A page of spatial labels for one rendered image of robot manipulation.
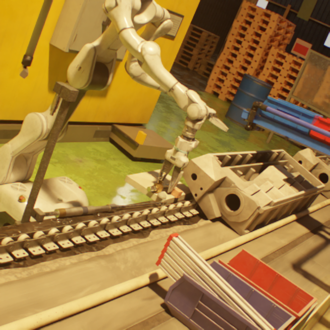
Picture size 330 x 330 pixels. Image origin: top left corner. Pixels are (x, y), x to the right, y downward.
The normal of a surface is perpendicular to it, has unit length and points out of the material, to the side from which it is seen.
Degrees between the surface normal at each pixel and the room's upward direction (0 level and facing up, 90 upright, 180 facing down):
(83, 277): 0
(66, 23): 90
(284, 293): 88
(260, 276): 88
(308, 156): 38
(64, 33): 90
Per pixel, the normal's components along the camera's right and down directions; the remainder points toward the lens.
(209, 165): 0.06, -0.58
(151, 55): 0.22, -0.07
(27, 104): 0.73, 0.49
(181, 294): -0.58, 0.07
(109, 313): 0.38, -0.87
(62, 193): -0.39, -0.17
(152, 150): 0.60, 0.49
